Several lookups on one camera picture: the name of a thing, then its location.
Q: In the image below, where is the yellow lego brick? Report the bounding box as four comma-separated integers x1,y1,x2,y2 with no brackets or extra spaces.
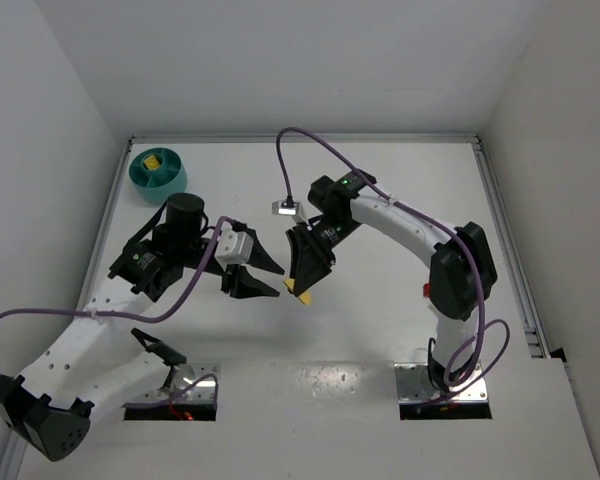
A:
142,155,161,171
283,278,312,305

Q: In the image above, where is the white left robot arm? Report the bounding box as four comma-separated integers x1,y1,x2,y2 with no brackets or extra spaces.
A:
0,193,284,462

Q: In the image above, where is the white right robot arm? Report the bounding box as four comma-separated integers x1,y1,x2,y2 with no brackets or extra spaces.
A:
285,172,497,392

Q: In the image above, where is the teal divided round container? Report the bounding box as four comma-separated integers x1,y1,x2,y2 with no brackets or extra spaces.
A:
128,147,188,205

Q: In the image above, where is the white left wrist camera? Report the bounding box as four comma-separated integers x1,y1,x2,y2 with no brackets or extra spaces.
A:
214,228,254,270

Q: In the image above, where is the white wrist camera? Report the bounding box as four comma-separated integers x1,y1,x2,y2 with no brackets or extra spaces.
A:
214,228,254,270
271,199,308,223

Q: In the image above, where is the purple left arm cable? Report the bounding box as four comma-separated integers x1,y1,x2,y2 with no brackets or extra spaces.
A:
0,215,241,407

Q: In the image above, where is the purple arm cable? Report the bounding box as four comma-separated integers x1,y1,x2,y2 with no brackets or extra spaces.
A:
0,215,241,407
275,126,511,405

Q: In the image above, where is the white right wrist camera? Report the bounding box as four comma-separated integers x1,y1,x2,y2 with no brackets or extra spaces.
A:
271,199,308,223

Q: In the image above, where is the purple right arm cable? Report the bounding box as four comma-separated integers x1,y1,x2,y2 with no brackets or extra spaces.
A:
275,126,511,405

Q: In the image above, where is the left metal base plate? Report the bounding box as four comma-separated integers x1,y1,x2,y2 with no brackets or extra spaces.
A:
124,362,221,409

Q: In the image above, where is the metal base plate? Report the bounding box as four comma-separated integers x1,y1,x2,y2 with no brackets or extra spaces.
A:
124,362,221,409
394,363,488,405

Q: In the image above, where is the aluminium frame rail back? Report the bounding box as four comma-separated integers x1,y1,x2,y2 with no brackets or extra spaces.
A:
129,132,481,145

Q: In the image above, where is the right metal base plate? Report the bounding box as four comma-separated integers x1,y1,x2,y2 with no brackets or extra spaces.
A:
394,363,488,405

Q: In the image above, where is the aluminium frame rail left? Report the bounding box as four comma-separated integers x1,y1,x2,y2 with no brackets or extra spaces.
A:
0,136,135,479

